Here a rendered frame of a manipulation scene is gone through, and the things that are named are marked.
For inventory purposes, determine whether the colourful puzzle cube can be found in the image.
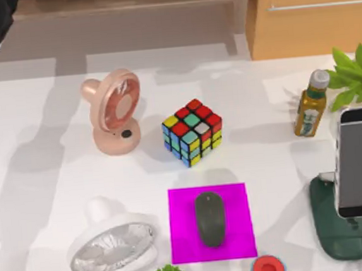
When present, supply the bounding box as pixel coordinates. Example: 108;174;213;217
159;96;227;171

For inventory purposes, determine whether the pink desk fan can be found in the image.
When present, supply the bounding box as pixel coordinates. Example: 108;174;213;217
78;66;147;159

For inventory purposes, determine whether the dark grey computer mouse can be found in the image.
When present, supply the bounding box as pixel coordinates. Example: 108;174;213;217
193;190;229;250

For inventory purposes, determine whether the magenta square mat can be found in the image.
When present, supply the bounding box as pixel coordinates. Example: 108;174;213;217
165;181;259;266

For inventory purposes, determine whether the wooden open shelf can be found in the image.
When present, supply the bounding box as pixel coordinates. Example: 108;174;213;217
0;0;259;83

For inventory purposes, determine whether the white desk fan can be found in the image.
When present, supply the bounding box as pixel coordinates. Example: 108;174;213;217
64;191;161;271

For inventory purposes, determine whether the yellow bottle grey cap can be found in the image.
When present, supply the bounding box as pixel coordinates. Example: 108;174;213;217
288;68;336;139

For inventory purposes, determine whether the red and blue can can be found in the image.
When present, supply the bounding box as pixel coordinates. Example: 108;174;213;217
248;253;288;271

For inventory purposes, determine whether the wooden cupboard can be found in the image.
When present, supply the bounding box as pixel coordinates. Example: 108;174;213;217
242;0;362;63

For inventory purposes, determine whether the dark green phone stand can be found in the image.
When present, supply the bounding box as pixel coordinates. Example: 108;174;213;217
308;169;362;265

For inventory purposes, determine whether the green leafy plant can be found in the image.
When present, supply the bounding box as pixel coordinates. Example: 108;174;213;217
322;42;362;113

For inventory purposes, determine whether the long metal handle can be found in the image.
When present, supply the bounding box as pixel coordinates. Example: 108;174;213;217
267;0;362;13

